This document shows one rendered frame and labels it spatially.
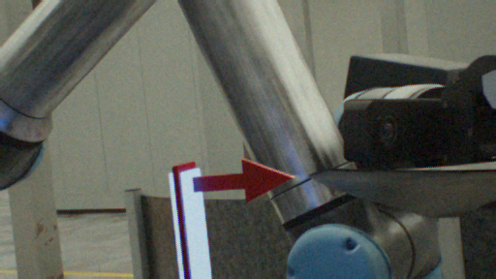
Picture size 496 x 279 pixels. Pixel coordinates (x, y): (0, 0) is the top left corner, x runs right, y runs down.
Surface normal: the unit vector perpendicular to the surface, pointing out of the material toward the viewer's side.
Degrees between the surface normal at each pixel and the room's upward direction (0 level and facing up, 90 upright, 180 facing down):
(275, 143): 88
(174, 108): 90
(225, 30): 88
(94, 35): 129
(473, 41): 90
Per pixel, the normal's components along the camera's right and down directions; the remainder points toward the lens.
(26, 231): -0.58, 0.11
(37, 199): 0.80, -0.05
